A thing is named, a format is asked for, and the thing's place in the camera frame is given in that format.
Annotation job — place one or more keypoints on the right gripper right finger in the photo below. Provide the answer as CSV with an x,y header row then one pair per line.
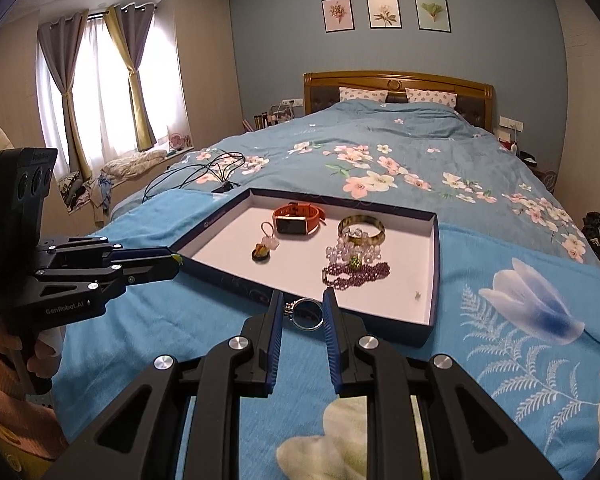
x,y
425,419

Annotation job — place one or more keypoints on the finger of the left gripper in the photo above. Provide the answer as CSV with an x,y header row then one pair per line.
x,y
119,254
138,271

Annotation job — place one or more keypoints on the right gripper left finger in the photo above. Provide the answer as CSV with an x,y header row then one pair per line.
x,y
181,419

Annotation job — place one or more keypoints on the silver ring keychain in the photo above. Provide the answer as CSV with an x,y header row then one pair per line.
x,y
305,314

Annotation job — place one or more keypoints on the orange smart watch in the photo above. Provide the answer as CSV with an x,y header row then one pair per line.
x,y
298,219

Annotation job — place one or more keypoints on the tortoiseshell bangle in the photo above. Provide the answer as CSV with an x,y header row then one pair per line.
x,y
362,230

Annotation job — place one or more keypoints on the left forearm pink sleeve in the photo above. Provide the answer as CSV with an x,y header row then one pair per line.
x,y
31,427

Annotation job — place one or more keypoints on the navy jewelry box tray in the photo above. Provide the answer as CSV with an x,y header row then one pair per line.
x,y
402,307

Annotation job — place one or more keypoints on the left hand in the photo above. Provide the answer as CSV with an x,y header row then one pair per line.
x,y
46,357

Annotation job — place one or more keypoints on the crumpled blanket on sill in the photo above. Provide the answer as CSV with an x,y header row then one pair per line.
x,y
133,165

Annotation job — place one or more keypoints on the pink small fan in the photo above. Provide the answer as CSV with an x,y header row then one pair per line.
x,y
179,141

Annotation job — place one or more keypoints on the nightstand clutter rack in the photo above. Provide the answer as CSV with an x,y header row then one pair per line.
x,y
281,112

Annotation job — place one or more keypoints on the left beige wardrobe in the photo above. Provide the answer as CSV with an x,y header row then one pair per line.
x,y
208,69

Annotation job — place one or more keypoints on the beige wardrobe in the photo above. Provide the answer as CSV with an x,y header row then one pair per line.
x,y
578,182
208,69

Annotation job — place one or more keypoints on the right grey yellow curtain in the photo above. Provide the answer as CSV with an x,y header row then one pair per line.
x,y
128,27

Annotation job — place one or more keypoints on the grey yellow curtain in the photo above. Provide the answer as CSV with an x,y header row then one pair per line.
x,y
128,27
60,42

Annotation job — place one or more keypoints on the left grey yellow curtain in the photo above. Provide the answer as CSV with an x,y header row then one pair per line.
x,y
60,42

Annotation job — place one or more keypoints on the left patterned pillow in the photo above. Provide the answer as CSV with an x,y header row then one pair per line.
x,y
347,94

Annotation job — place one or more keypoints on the patterned pillow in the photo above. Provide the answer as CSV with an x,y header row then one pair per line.
x,y
448,99
347,94

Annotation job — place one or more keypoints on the right beige wardrobe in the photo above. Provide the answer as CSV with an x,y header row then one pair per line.
x,y
578,182

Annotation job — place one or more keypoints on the blue floral duvet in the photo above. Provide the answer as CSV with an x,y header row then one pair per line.
x,y
419,155

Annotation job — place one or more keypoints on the pink flower framed picture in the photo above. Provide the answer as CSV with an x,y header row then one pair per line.
x,y
337,16

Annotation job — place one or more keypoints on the right patterned pillow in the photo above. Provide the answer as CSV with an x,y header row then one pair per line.
x,y
448,99

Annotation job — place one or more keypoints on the white flower framed picture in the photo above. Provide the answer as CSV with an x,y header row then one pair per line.
x,y
384,14

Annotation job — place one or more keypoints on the wooden headboard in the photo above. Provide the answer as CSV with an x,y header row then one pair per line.
x,y
474,99

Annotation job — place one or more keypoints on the green leaf framed picture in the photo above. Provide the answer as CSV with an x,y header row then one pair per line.
x,y
433,15

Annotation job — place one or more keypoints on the white wall socket panel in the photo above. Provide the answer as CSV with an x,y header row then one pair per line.
x,y
511,124

